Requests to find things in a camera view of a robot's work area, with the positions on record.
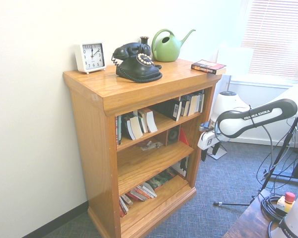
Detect red folder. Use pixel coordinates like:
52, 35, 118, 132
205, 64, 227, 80
179, 127, 190, 146

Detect white floor lamp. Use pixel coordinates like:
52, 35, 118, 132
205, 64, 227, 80
207, 46, 254, 160

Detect Shadow Puppets paperback book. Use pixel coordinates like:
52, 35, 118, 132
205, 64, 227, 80
191, 59, 227, 75

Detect red black spine book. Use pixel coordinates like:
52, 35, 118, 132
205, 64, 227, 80
115, 114, 123, 146

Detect red striped paperback book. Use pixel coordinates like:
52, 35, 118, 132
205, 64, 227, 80
129, 185, 149, 202

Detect black white cover book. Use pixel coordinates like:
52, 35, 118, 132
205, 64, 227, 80
174, 155, 190, 179

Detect black cover paperback book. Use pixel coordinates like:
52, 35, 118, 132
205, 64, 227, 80
124, 116, 144, 140
137, 110, 150, 134

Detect green watering can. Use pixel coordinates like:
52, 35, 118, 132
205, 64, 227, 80
151, 29, 197, 62

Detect white square alarm clock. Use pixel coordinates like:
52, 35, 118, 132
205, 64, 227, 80
75, 41, 107, 74

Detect black vase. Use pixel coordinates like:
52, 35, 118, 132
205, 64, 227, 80
140, 36, 151, 54

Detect dark spine paperback book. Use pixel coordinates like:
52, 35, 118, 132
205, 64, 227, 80
198, 90, 205, 114

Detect blue white paperback book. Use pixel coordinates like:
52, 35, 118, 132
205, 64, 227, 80
179, 95, 190, 117

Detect black camera tripod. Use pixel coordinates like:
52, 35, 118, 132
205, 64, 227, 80
213, 116, 298, 207

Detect black rotary telephone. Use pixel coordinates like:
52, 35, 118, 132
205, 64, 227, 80
111, 42, 163, 83

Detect small wooden table corner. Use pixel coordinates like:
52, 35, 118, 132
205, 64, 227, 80
222, 189, 298, 238

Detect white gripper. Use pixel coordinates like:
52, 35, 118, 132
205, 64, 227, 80
197, 130, 224, 162

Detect cream pages paperback book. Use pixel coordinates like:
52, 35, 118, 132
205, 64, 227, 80
188, 93, 200, 117

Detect white red cover book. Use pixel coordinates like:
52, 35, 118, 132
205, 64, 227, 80
119, 194, 134, 218

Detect wooden box speaker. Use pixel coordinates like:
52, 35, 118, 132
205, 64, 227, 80
167, 124, 181, 146

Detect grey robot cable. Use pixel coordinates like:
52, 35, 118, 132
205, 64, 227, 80
247, 104, 275, 196

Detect white cover paperback book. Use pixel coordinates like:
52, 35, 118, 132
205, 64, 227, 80
145, 108, 159, 133

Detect dark green magazine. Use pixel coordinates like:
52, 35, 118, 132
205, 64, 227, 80
146, 168, 178, 191

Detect wooden bookshelf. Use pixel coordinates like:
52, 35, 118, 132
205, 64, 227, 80
63, 59, 223, 238

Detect white window blinds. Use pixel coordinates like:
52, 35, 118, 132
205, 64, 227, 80
240, 0, 298, 82

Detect black coiled cable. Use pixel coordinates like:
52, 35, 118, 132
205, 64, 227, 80
260, 193, 290, 224

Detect small paper clutter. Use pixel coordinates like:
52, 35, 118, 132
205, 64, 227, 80
140, 139, 164, 151

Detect large black book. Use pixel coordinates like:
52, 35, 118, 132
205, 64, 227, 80
150, 98, 182, 122

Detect yellow red emergency stop button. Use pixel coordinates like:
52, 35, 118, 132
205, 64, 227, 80
276, 191, 297, 214

